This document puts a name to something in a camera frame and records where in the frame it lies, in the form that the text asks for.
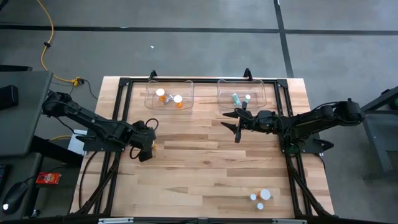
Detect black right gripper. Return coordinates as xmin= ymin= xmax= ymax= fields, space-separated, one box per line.
xmin=220 ymin=101 xmax=279 ymax=143

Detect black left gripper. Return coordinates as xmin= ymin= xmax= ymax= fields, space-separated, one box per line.
xmin=129 ymin=121 xmax=157 ymax=163

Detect clear plastic bin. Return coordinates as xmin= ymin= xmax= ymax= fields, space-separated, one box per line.
xmin=216 ymin=78 xmax=268 ymax=114
xmin=144 ymin=80 xmax=195 ymax=111

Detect black floor tape strip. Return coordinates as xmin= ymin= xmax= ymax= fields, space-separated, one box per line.
xmin=0 ymin=23 xmax=398 ymax=35
xmin=272 ymin=0 xmax=295 ymax=78

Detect black desk support beam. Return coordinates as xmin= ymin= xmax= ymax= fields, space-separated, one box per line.
xmin=29 ymin=134 xmax=85 ymax=166

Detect red packet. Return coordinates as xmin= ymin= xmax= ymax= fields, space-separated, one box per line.
xmin=35 ymin=171 xmax=62 ymax=186

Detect dark desk surface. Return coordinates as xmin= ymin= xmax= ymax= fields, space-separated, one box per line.
xmin=0 ymin=151 xmax=43 ymax=218

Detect grey desk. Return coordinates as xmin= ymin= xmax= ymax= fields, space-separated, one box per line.
xmin=0 ymin=70 xmax=53 ymax=157

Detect black computer mouse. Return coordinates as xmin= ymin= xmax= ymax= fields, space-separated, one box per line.
xmin=1 ymin=180 xmax=29 ymax=215

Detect black speaker box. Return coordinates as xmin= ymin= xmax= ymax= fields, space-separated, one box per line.
xmin=0 ymin=84 xmax=19 ymax=110

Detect dark grey metal stand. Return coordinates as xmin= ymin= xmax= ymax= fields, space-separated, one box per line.
xmin=343 ymin=85 xmax=398 ymax=181

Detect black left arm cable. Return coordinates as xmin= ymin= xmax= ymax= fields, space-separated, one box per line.
xmin=129 ymin=118 xmax=160 ymax=161

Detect black aluminium rig frame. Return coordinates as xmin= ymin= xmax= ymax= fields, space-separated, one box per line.
xmin=68 ymin=76 xmax=335 ymax=218

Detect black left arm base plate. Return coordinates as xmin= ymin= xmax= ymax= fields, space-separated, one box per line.
xmin=75 ymin=126 xmax=129 ymax=153

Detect black floor cable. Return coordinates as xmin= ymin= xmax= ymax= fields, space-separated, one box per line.
xmin=81 ymin=78 xmax=100 ymax=101

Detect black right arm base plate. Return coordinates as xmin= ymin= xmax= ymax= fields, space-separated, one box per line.
xmin=279 ymin=133 xmax=335 ymax=156

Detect silver bracket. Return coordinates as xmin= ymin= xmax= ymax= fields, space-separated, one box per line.
xmin=98 ymin=217 xmax=134 ymax=224
xmin=272 ymin=218 xmax=308 ymax=224

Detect long yellow extension cord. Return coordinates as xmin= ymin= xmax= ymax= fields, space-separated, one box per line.
xmin=36 ymin=0 xmax=77 ymax=84

